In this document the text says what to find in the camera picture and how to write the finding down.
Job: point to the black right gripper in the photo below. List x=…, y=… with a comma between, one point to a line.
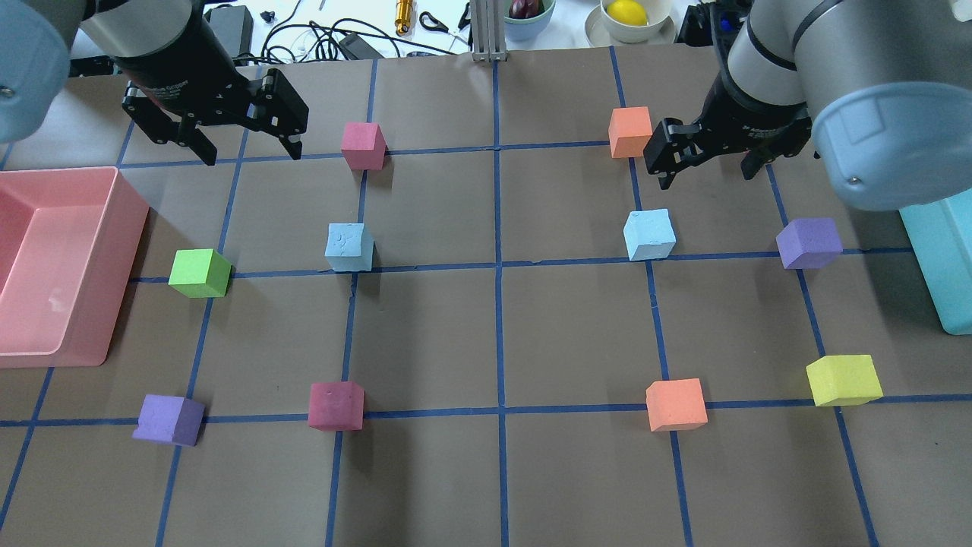
x=748, y=115

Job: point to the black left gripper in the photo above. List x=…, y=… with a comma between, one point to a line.
x=176, y=78

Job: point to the light blue block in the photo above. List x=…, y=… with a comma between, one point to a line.
x=649, y=235
x=350, y=248

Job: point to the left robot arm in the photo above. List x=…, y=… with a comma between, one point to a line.
x=37, y=38

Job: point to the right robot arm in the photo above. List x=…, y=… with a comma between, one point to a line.
x=881, y=89

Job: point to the orange block far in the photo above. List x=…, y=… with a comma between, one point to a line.
x=630, y=130

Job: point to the orange block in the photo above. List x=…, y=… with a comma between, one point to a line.
x=675, y=405
x=630, y=130

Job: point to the black power adapter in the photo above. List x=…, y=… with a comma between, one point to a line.
x=233, y=27

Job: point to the purple block right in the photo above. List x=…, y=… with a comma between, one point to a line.
x=809, y=243

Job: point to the purple block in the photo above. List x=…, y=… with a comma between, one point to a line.
x=809, y=243
x=169, y=420

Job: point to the pink block far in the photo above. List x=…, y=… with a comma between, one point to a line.
x=363, y=146

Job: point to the green block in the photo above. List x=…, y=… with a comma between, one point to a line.
x=200, y=273

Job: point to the yellow lemon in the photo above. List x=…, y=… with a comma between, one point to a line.
x=628, y=12

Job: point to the bowl with lemon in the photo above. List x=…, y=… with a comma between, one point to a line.
x=600, y=30

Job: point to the pink plastic bin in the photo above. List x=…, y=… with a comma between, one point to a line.
x=69, y=238

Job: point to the brass cylinder tool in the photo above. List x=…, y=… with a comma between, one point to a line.
x=403, y=21

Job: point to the green bowl with eggplant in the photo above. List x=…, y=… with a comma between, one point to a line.
x=525, y=20

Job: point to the black scissors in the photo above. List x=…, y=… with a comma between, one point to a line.
x=431, y=24

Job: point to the cyan plastic bin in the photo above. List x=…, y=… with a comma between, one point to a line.
x=940, y=234

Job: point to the orange block near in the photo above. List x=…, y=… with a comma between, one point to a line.
x=675, y=405

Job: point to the yellow block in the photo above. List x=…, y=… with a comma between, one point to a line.
x=843, y=381

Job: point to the purple block left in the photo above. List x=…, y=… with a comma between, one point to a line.
x=169, y=420

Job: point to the dark pink block near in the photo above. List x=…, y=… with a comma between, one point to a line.
x=336, y=406

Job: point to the aluminium frame post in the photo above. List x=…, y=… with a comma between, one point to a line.
x=488, y=31

